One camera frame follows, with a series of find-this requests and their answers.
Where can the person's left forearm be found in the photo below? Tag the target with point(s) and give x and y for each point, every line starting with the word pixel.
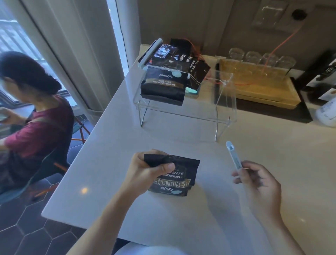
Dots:
pixel 105 226

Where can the teal chair with orange legs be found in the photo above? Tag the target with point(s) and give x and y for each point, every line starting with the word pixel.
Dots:
pixel 44 168

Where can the black tray mat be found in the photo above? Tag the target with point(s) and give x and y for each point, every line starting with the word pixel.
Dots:
pixel 262 113

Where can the person's right hand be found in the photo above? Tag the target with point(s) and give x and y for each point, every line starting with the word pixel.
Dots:
pixel 262 191

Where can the person's left hand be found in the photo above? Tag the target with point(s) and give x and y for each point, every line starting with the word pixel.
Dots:
pixel 139 173

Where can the person's white clothing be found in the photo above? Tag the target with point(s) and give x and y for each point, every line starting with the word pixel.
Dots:
pixel 147 251

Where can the person's right fingers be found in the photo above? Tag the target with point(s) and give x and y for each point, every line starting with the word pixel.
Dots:
pixel 245 177

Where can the person's left thumb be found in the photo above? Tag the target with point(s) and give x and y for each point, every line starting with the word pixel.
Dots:
pixel 164 168

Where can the clear wall holder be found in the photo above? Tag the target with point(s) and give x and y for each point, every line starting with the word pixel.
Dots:
pixel 267 14

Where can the person's right forearm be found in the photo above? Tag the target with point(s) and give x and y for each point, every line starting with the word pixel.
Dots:
pixel 280 233

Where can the wall socket with black plug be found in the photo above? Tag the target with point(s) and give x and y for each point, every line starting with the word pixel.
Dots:
pixel 299 14

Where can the beige curtain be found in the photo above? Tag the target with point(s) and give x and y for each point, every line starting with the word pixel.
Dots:
pixel 76 60

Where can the pale blue bag clip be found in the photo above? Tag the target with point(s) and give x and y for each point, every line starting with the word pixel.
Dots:
pixel 150 52
pixel 232 155

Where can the black coffee machine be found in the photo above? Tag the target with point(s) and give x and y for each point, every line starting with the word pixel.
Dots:
pixel 321 71

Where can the clear acrylic stand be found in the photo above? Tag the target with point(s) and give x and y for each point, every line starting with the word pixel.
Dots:
pixel 226 107

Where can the white bottle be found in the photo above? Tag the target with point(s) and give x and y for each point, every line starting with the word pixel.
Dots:
pixel 326 113

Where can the wooden tray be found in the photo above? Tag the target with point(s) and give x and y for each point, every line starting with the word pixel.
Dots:
pixel 265 90

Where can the clear drinking glass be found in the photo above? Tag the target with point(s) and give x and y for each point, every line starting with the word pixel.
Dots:
pixel 253 57
pixel 286 62
pixel 236 54
pixel 270 60

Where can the black coffee bag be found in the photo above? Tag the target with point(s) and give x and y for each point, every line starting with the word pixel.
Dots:
pixel 162 88
pixel 185 169
pixel 182 50
pixel 199 72
pixel 160 53

